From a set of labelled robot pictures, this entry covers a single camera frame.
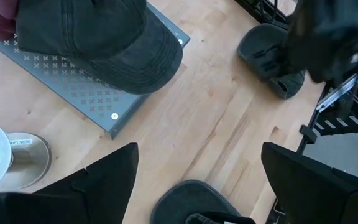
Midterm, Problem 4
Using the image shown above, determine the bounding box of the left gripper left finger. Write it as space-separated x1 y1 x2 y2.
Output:
35 142 139 224

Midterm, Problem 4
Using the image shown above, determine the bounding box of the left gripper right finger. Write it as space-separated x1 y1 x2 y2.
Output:
261 142 358 224

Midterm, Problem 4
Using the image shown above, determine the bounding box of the dark grey baseball cap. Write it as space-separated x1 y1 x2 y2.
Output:
237 23 306 100
150 179 256 224
16 0 183 95

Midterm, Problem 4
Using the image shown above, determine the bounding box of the grey perforated metal shelf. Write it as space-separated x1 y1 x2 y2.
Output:
0 2 191 140

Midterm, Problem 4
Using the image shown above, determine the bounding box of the silver aluminium bracket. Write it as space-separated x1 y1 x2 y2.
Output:
315 70 358 113

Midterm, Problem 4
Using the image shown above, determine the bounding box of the black aluminium station frame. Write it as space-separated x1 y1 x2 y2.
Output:
234 0 358 224

